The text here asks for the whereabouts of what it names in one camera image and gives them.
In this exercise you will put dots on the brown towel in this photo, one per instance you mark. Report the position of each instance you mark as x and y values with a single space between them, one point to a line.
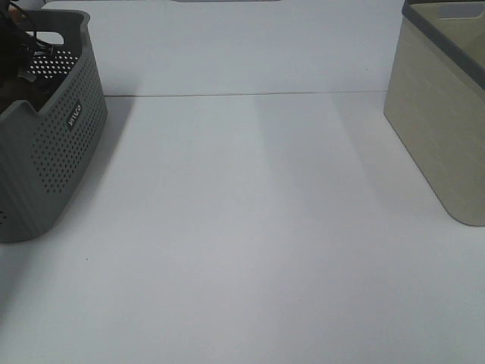
19 89

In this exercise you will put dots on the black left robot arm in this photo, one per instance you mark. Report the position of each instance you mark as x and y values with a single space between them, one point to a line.
20 43

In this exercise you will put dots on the beige bin with grey rim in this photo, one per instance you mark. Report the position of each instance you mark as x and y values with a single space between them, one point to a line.
435 100

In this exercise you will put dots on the grey perforated laundry basket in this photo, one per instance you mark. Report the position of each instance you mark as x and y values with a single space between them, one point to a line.
45 153

